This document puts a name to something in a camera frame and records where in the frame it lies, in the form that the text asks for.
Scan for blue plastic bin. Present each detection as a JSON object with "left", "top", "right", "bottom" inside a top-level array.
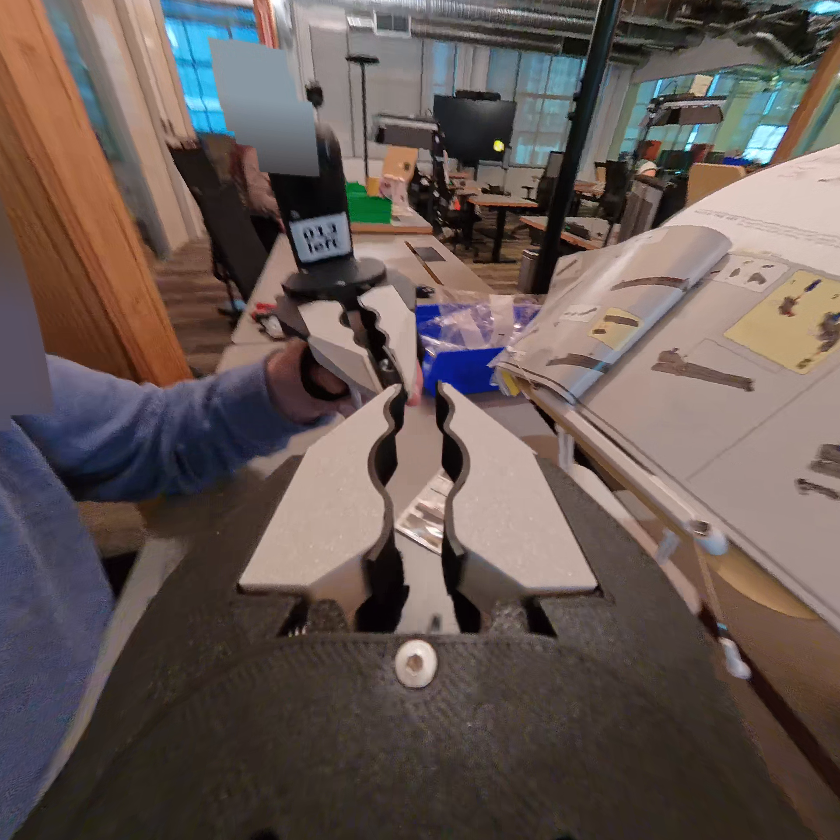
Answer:
[{"left": 415, "top": 302, "right": 526, "bottom": 396}]

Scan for wooden office desk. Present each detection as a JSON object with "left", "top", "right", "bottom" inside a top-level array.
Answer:
[{"left": 467, "top": 193, "right": 540, "bottom": 265}]

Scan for black steel pole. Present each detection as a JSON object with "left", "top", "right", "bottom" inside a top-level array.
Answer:
[{"left": 530, "top": 0, "right": 623, "bottom": 295}]

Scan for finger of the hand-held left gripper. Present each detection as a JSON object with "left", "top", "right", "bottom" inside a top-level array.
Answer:
[
  {"left": 297, "top": 304, "right": 389, "bottom": 397},
  {"left": 357, "top": 285, "right": 424, "bottom": 404}
]

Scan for black office chair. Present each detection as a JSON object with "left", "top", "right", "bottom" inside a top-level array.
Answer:
[
  {"left": 598, "top": 159, "right": 631, "bottom": 224},
  {"left": 167, "top": 131, "right": 270, "bottom": 309},
  {"left": 535, "top": 151, "right": 567, "bottom": 221}
]

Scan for wooden pillar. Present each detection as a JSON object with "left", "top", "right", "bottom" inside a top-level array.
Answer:
[{"left": 0, "top": 0, "right": 193, "bottom": 388}]

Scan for clear plastic bags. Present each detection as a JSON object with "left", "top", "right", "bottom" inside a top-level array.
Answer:
[{"left": 420, "top": 289, "right": 546, "bottom": 368}]

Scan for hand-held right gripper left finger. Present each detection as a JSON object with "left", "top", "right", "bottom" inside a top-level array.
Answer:
[{"left": 238, "top": 384, "right": 406, "bottom": 634}]

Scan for person's left forearm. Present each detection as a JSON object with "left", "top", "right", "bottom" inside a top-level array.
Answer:
[{"left": 13, "top": 354, "right": 290, "bottom": 503}]

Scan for white book stand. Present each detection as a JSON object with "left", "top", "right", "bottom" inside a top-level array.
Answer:
[{"left": 525, "top": 384, "right": 752, "bottom": 680}]

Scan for person's left hand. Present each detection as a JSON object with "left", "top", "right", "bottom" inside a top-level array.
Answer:
[{"left": 266, "top": 341, "right": 355, "bottom": 425}]

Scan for green plastic bin stack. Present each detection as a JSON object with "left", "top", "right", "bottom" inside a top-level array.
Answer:
[{"left": 344, "top": 182, "right": 395, "bottom": 224}]

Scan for overhead light rig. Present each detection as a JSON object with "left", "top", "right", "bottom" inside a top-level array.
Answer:
[{"left": 646, "top": 92, "right": 726, "bottom": 129}]

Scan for lego sticker sheet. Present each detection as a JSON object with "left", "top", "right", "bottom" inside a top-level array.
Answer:
[{"left": 394, "top": 472, "right": 457, "bottom": 552}]

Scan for lego instruction booklet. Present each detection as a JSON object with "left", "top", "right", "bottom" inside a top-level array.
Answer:
[{"left": 495, "top": 144, "right": 840, "bottom": 631}]

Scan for person's blue sweater torso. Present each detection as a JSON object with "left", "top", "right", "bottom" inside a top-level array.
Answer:
[{"left": 0, "top": 420, "right": 116, "bottom": 837}]

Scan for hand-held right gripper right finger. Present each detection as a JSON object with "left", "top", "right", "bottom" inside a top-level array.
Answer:
[{"left": 436, "top": 382, "right": 601, "bottom": 634}]

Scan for tan wooden chair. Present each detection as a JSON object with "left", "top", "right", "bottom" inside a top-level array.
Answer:
[{"left": 686, "top": 163, "right": 746, "bottom": 217}]

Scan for black wall screen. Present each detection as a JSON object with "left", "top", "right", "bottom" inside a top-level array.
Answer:
[{"left": 433, "top": 94, "right": 517, "bottom": 166}]

